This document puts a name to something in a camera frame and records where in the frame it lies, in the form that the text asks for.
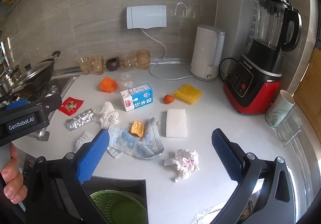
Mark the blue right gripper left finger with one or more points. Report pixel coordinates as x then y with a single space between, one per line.
90 154

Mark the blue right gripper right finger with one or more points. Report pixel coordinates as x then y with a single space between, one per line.
225 149

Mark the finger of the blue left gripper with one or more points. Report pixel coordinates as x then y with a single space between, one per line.
16 104

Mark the silver pill blister pack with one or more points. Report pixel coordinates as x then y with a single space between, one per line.
80 120

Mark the orange foam fruit net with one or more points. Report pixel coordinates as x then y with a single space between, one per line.
108 85

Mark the blue white milk carton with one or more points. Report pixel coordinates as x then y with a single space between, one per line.
136 97

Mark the clear plastic bag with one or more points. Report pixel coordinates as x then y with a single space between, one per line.
126 80

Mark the green plastic trash basket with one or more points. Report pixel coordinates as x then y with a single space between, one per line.
119 207

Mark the person's left hand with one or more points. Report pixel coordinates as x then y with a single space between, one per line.
14 190

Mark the white blue wrapper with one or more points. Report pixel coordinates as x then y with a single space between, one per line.
84 138

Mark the black wok with lid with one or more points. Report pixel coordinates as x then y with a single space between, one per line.
35 77

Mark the blue white dish towel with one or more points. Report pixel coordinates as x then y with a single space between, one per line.
146 148

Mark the crumpled white pink tissue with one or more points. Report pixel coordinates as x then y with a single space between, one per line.
186 162

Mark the red snack packet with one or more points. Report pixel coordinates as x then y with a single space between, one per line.
70 106

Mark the crumpled white tissue left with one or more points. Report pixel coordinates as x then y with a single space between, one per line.
107 115

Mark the orange bread piece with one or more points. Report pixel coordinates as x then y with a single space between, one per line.
137 128

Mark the clear glass mug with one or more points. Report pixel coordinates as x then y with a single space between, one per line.
290 127

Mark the white sponge block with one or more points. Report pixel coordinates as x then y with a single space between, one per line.
176 123

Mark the red black blender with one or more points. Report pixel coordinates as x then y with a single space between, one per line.
254 82

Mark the amber glass cup leftmost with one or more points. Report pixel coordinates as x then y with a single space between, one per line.
85 65

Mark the white floral mug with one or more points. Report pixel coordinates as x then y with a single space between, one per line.
279 109

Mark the small orange tangerine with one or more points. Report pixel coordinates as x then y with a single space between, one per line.
168 99

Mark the dark brown small pot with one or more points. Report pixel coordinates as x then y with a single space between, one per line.
112 64

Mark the wooden cutting board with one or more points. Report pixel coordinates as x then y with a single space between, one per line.
308 94

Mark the amber stacked glass cup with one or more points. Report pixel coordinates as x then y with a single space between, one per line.
143 59

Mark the white electric kettle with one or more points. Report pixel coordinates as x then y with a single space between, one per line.
207 52

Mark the white wall socket box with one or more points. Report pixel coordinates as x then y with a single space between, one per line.
146 17

